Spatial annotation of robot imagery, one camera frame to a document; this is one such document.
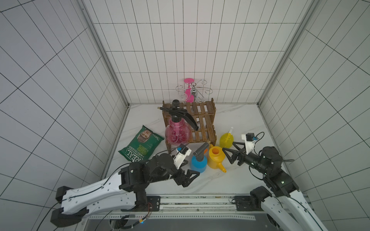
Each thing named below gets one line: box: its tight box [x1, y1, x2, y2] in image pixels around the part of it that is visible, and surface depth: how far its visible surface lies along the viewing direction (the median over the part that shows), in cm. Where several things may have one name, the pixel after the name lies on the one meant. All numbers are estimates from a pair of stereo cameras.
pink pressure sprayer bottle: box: [157, 99, 199, 146], surface depth 68 cm
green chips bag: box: [118, 124, 165, 163], surface depth 93 cm
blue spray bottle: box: [190, 141, 212, 174], surface depth 71 cm
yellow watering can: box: [207, 143, 227, 173], surface depth 81 cm
